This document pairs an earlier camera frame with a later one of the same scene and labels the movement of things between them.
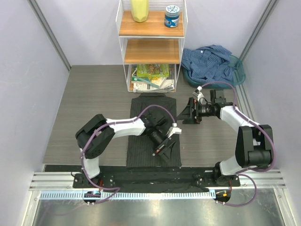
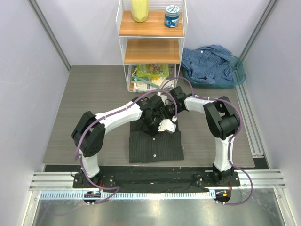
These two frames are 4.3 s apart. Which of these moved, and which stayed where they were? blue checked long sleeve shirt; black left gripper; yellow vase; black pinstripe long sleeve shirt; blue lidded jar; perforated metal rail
Moved: black left gripper; black pinstripe long sleeve shirt
Stayed: yellow vase; blue lidded jar; perforated metal rail; blue checked long sleeve shirt
